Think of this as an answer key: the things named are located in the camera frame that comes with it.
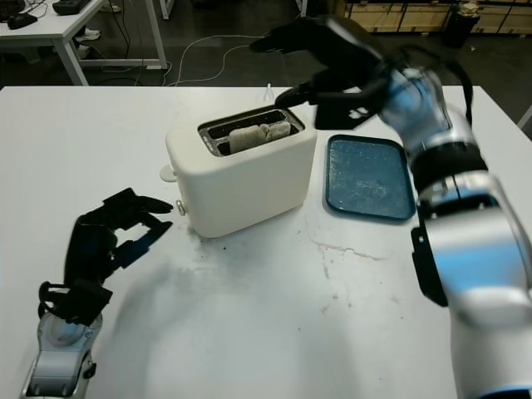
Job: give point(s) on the wooden shipping crate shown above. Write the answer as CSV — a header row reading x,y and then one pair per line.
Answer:
x,y
407,16

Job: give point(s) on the blue plastic tray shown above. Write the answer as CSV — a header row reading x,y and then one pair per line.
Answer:
x,y
365,178

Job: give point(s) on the slice of white bread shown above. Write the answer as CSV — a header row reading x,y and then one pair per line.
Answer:
x,y
253,137

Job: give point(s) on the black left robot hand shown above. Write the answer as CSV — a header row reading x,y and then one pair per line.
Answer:
x,y
87,245

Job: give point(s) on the silver toaster knob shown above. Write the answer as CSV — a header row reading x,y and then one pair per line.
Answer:
x,y
181,208

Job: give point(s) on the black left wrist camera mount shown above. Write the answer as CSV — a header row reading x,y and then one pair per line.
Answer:
x,y
83,301

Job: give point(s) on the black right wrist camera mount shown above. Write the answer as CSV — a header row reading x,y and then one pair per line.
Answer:
x,y
336,112

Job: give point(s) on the white table leg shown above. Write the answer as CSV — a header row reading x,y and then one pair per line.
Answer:
x,y
302,7

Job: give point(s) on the black electronic device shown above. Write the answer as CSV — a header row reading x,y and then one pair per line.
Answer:
x,y
70,5

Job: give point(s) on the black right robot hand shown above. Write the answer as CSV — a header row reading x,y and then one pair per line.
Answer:
x,y
345,54

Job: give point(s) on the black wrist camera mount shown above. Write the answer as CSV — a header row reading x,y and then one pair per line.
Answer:
x,y
83,301
336,112

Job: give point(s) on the black trash bin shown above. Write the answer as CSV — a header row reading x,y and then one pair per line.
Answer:
x,y
457,27

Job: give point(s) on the white office desk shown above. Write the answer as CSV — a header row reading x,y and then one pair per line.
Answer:
x,y
54,25

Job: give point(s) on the black computer mouse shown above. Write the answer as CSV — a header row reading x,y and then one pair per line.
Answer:
x,y
21,21

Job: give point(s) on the cream two-slot toaster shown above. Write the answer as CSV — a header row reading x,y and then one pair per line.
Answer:
x,y
249,187

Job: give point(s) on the white shoe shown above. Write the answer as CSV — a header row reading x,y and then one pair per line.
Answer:
x,y
87,35

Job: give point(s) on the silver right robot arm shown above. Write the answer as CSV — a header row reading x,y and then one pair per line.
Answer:
x,y
469,249

